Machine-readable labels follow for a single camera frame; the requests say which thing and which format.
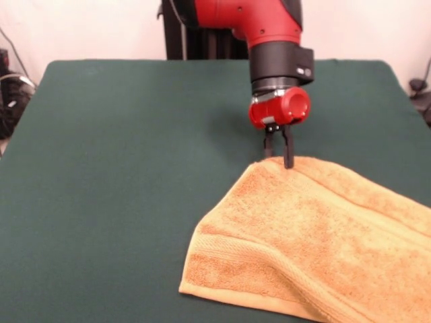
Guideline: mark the dark green table cloth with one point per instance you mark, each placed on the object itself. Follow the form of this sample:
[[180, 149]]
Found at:
[[101, 168]]

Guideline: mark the tan terry towel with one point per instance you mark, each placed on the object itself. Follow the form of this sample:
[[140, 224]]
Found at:
[[303, 235]]

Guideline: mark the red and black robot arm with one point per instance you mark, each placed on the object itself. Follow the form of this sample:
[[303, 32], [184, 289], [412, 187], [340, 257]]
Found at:
[[269, 64]]

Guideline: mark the black equipment pile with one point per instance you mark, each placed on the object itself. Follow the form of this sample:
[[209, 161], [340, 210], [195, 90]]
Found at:
[[10, 101]]

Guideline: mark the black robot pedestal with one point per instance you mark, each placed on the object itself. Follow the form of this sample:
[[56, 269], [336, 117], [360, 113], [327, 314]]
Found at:
[[175, 43]]

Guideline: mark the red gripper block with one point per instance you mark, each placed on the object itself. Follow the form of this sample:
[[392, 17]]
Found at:
[[272, 112]]

